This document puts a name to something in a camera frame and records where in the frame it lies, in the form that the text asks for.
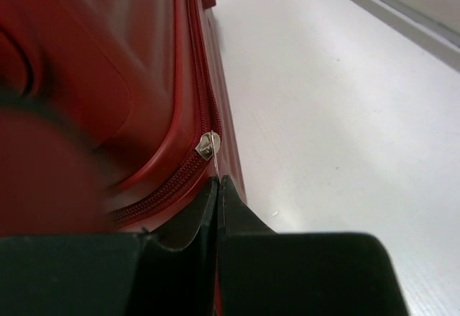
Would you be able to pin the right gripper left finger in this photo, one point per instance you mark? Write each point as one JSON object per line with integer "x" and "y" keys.
{"x": 169, "y": 271}

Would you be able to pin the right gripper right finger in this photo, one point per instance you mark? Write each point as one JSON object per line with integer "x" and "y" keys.
{"x": 261, "y": 272}

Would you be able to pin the red suitcase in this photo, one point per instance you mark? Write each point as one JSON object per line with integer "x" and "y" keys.
{"x": 114, "y": 113}

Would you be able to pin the aluminium rail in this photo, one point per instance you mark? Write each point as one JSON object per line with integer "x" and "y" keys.
{"x": 395, "y": 3}

